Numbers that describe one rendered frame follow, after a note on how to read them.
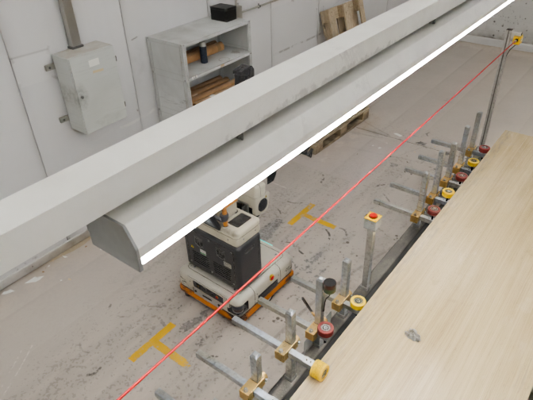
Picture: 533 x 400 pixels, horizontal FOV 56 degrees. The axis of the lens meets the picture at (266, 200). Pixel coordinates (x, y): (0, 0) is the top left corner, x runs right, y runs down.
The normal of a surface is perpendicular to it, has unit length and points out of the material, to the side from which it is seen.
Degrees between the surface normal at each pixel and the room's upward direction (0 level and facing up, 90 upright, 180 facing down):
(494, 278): 0
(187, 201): 61
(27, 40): 90
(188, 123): 0
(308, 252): 0
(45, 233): 90
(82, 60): 90
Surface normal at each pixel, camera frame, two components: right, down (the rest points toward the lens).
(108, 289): -0.03, -0.82
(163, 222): 0.68, -0.12
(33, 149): 0.79, 0.32
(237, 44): -0.61, 0.47
